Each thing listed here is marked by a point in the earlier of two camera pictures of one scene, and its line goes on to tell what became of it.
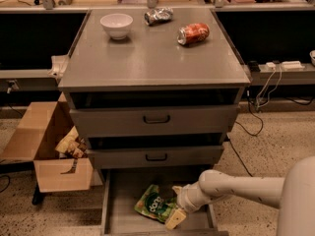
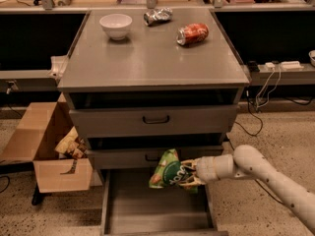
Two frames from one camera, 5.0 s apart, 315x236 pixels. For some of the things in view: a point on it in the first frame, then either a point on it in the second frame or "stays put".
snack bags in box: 72,146 stays put
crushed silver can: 158,16 stays put
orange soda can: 193,33 stays put
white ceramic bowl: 117,25 stays put
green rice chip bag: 152,204 → 168,171
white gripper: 187,199 → 205,169
